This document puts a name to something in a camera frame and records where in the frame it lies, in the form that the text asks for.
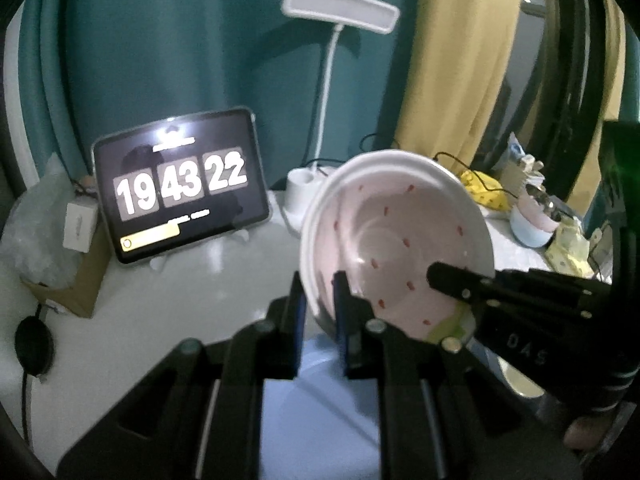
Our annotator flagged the black round puck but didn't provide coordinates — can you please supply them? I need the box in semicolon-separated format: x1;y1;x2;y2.
15;316;55;376

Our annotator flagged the yellow patterned pouch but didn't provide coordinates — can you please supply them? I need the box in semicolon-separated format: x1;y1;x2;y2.
459;169;512;212

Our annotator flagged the clear plastic bag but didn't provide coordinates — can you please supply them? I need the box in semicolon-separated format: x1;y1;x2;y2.
0;152;86;288

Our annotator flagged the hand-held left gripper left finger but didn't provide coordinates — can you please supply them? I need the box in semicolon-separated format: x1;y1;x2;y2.
56;271;308;480

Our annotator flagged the pale pink small bowl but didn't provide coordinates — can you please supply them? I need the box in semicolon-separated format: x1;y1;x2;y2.
515;192;563;233

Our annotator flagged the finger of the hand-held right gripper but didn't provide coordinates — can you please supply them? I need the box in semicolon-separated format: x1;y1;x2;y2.
426;261;501;311

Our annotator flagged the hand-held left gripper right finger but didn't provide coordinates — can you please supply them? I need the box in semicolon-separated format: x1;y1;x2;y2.
331;270;583;480

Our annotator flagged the white desk lamp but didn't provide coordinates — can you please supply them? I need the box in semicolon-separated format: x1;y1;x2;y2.
280;0;401;233

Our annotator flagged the tablet with clock display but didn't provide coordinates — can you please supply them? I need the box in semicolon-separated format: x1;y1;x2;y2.
91;106;272;266

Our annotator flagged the teal curtain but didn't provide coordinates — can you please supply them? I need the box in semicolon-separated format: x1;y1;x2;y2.
15;0;426;196

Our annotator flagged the wide blue plate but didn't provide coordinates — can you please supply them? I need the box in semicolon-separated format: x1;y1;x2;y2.
260;337;381;480

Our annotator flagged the cream plate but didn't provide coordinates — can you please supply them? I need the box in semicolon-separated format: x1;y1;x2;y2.
492;355;543;398

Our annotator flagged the pink speckled bowl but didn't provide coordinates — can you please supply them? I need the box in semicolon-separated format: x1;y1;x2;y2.
299;150;496;348

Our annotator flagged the yellow curtain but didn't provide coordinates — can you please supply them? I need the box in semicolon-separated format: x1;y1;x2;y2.
392;0;526;171
567;0;628;206

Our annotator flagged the yellow tissue pack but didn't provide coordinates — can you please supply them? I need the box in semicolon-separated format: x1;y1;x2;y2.
544;220;598;277

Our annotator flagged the black adapter cable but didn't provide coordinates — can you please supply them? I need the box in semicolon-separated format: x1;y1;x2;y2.
432;151;526;196

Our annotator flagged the person's right hand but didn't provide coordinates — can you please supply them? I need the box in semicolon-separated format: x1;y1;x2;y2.
565;400;626;453

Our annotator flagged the dark glass window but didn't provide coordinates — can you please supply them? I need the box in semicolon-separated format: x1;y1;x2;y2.
492;0;551;161

